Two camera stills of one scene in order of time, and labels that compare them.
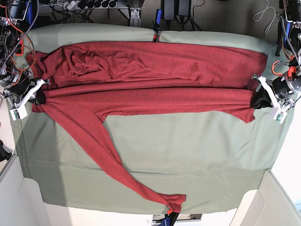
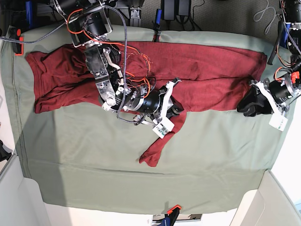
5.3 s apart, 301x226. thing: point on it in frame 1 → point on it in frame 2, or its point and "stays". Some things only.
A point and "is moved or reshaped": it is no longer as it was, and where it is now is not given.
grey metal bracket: x=135 y=20 stays
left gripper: x=26 y=88 → x=157 y=103
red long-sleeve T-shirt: x=84 y=82 is moved or reshaped
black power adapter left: x=169 y=10 stays
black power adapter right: x=184 y=7 stays
